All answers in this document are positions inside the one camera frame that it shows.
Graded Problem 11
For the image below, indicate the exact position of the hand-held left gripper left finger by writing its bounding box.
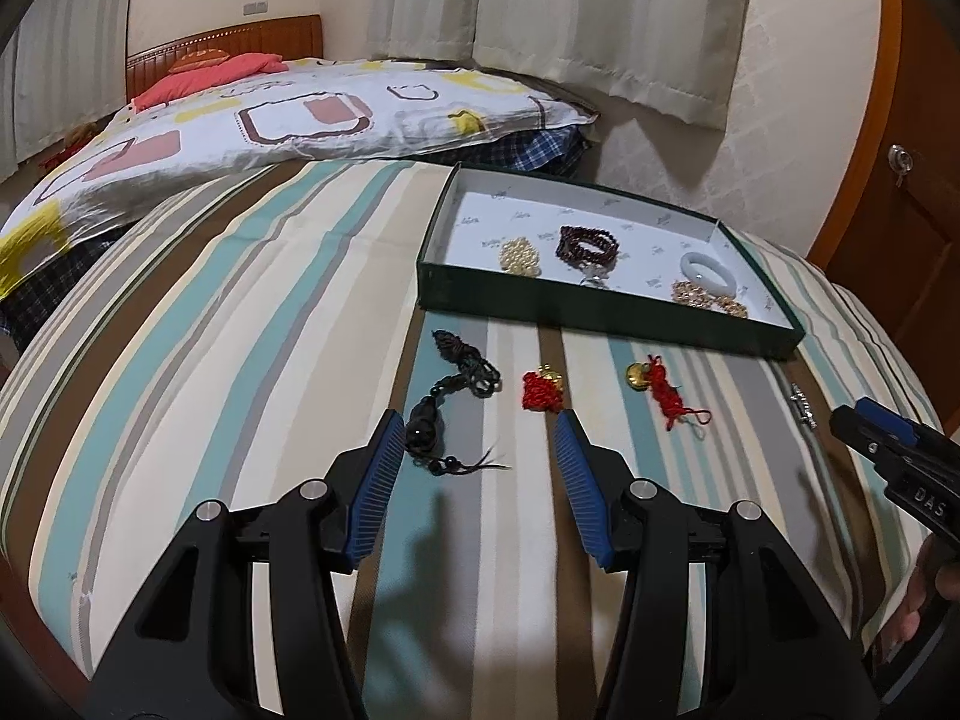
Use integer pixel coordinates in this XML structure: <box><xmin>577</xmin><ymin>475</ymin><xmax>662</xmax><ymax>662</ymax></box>
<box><xmin>82</xmin><ymin>409</ymin><xmax>410</xmax><ymax>720</ymax></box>

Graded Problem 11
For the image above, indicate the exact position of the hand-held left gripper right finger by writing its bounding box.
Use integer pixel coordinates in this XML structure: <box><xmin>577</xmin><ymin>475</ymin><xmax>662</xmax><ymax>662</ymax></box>
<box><xmin>553</xmin><ymin>409</ymin><xmax>882</xmax><ymax>720</ymax></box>

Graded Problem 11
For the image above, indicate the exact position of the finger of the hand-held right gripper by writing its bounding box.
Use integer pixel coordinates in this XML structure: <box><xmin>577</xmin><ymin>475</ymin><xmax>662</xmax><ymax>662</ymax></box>
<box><xmin>855</xmin><ymin>396</ymin><xmax>950</xmax><ymax>452</ymax></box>
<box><xmin>829</xmin><ymin>406</ymin><xmax>905</xmax><ymax>470</ymax></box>

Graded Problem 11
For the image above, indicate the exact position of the small silver clasp chain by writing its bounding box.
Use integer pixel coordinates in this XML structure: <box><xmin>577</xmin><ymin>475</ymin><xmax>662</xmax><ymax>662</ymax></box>
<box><xmin>787</xmin><ymin>382</ymin><xmax>820</xmax><ymax>432</ymax></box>

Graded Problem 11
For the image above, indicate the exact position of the black bead necklace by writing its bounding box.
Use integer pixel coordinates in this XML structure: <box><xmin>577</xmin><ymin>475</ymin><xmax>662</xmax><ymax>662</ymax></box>
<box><xmin>405</xmin><ymin>328</ymin><xmax>513</xmax><ymax>477</ymax></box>

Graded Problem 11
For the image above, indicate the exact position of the small red knot charm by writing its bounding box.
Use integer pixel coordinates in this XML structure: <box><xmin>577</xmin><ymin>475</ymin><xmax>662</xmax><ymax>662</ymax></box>
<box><xmin>521</xmin><ymin>364</ymin><xmax>569</xmax><ymax>415</ymax></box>

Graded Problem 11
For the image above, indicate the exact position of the long red knot charm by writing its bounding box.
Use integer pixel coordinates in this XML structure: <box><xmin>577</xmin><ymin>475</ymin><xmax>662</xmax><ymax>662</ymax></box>
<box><xmin>626</xmin><ymin>356</ymin><xmax>713</xmax><ymax>440</ymax></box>

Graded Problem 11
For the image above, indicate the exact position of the rose gold chain bracelet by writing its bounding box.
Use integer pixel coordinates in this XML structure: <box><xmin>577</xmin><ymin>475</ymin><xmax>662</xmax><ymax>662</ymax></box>
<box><xmin>670</xmin><ymin>277</ymin><xmax>751</xmax><ymax>320</ymax></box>

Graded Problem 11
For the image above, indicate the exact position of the pearl cluster bracelet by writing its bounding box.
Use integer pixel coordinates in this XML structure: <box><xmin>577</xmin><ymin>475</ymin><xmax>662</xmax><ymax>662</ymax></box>
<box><xmin>499</xmin><ymin>236</ymin><xmax>542</xmax><ymax>278</ymax></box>

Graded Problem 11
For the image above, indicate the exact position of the white jade bangle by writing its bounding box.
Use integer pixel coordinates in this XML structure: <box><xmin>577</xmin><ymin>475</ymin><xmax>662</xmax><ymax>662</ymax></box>
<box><xmin>679</xmin><ymin>250</ymin><xmax>734</xmax><ymax>293</ymax></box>

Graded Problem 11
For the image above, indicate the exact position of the dark red bead bracelet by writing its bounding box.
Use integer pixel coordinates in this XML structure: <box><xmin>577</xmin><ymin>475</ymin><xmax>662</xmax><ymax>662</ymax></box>
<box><xmin>555</xmin><ymin>225</ymin><xmax>621</xmax><ymax>271</ymax></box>

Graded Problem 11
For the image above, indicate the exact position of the dark green cardboard box tray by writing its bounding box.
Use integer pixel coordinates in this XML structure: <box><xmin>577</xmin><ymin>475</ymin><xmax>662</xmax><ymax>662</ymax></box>
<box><xmin>416</xmin><ymin>163</ymin><xmax>807</xmax><ymax>361</ymax></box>

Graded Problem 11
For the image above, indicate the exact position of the person's right hand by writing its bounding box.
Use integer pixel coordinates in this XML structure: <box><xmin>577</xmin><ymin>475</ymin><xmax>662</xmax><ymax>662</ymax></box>
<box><xmin>876</xmin><ymin>536</ymin><xmax>960</xmax><ymax>657</ymax></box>

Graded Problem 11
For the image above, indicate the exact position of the striped tablecloth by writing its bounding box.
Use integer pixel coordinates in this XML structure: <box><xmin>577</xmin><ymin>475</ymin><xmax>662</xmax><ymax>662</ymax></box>
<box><xmin>0</xmin><ymin>157</ymin><xmax>946</xmax><ymax>720</ymax></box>

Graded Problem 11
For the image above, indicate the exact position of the brown wooden door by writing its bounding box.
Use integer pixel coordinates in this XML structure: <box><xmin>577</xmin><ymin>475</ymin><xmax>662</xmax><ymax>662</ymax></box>
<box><xmin>806</xmin><ymin>0</ymin><xmax>960</xmax><ymax>331</ymax></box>

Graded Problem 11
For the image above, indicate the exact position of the white patterned quilt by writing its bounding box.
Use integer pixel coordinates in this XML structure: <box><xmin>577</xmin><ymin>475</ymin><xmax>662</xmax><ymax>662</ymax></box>
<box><xmin>0</xmin><ymin>56</ymin><xmax>601</xmax><ymax>301</ymax></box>

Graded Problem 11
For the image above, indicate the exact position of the pink pillow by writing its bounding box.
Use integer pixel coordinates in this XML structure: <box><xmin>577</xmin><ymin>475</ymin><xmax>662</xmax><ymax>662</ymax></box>
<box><xmin>131</xmin><ymin>52</ymin><xmax>290</xmax><ymax>107</ymax></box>

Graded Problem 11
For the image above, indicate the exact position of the white curtain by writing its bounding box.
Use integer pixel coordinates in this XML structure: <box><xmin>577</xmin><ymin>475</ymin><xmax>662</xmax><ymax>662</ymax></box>
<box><xmin>371</xmin><ymin>0</ymin><xmax>488</xmax><ymax>65</ymax></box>
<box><xmin>472</xmin><ymin>0</ymin><xmax>751</xmax><ymax>132</ymax></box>
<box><xmin>0</xmin><ymin>0</ymin><xmax>140</xmax><ymax>181</ymax></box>

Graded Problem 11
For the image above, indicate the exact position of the wooden headboard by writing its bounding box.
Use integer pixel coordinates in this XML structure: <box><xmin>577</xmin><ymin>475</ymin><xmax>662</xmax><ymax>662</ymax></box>
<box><xmin>124</xmin><ymin>15</ymin><xmax>325</xmax><ymax>102</ymax></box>

